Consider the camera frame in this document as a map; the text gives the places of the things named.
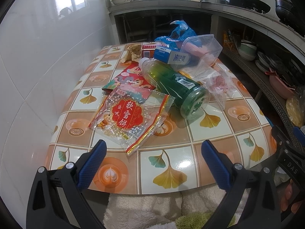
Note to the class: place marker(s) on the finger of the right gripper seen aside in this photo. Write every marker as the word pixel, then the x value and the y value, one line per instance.
pixel 299 135

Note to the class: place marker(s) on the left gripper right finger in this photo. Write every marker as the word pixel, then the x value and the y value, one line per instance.
pixel 261 209

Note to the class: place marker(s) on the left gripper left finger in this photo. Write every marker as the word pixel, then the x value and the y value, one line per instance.
pixel 45 209

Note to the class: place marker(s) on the clear red snack wrapper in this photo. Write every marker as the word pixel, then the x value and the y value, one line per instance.
pixel 129 115

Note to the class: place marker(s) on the brown paper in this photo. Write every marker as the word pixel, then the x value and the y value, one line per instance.
pixel 133 53

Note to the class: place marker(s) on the red milk drink can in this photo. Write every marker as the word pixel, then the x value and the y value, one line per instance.
pixel 148 48

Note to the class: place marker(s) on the person's right hand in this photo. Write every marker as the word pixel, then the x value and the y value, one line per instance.
pixel 284 203

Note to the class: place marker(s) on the pink plastic bowl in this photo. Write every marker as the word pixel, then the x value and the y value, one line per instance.
pixel 280 88

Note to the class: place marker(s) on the white fluffy towel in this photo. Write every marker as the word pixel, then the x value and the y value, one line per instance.
pixel 185 209

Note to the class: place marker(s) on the patterned tile tablecloth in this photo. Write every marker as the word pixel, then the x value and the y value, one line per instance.
pixel 171 159

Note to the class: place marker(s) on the stacked white bowls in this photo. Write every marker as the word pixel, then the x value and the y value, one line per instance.
pixel 247 50

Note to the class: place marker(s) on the clear crumpled plastic bag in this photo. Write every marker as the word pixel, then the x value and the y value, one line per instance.
pixel 215 80

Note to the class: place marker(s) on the green plastic bottle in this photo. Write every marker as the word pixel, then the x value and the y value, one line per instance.
pixel 191 98

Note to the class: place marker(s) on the clear plastic food container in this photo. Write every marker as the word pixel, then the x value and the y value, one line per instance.
pixel 201 49

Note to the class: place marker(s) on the red cartoon snack bag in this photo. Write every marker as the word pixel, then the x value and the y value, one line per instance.
pixel 131 75

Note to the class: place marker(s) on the black wok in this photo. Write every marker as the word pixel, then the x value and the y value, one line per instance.
pixel 256 5

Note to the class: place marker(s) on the blue white carton box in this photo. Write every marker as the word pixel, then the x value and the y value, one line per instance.
pixel 177 60

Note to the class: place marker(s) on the blue plastic bag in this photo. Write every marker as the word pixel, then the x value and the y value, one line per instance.
pixel 181 32

